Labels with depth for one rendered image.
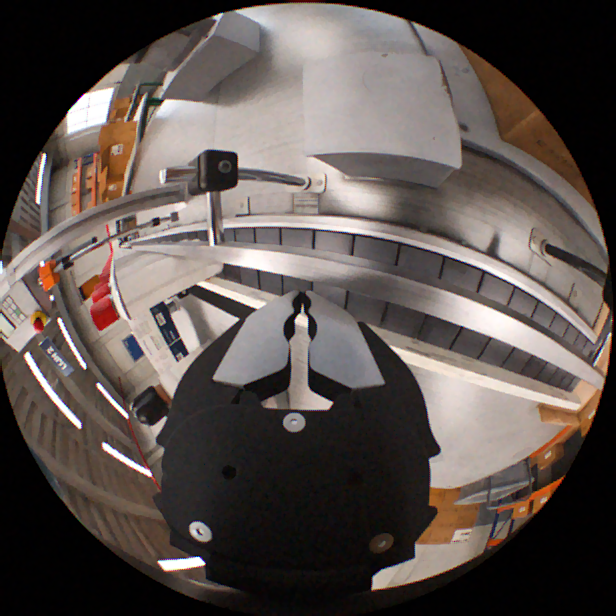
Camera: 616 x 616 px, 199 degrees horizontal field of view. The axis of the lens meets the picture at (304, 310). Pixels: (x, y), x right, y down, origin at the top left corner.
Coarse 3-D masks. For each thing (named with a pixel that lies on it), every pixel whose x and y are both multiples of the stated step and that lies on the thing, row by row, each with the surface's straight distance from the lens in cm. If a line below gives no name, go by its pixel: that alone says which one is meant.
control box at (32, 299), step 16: (32, 272) 60; (16, 288) 56; (32, 288) 57; (0, 304) 60; (16, 304) 59; (32, 304) 58; (48, 304) 63; (32, 320) 62; (48, 320) 62; (16, 336) 66; (32, 336) 66
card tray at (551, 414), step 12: (600, 312) 45; (600, 324) 47; (600, 360) 58; (588, 384) 61; (588, 396) 69; (600, 396) 72; (540, 408) 49; (552, 408) 54; (564, 408) 60; (588, 408) 73; (552, 420) 52; (564, 420) 60; (576, 420) 72
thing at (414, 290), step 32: (192, 256) 17; (224, 256) 12; (256, 256) 10; (288, 256) 8; (320, 256) 8; (352, 256) 8; (352, 288) 7; (384, 288) 7; (416, 288) 7; (448, 288) 8; (448, 320) 8; (480, 320) 8; (512, 320) 9; (544, 352) 12; (576, 352) 16
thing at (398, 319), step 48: (144, 240) 89; (240, 240) 24; (288, 240) 19; (336, 240) 16; (384, 240) 15; (288, 288) 20; (336, 288) 17; (480, 288) 17; (432, 336) 18; (480, 336) 19; (576, 336) 30; (576, 384) 41
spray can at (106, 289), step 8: (192, 240) 33; (200, 240) 32; (152, 256) 30; (160, 256) 29; (168, 256) 29; (136, 264) 29; (144, 264) 29; (120, 272) 29; (128, 272) 28; (112, 280) 29; (104, 288) 30; (96, 296) 29; (104, 296) 29
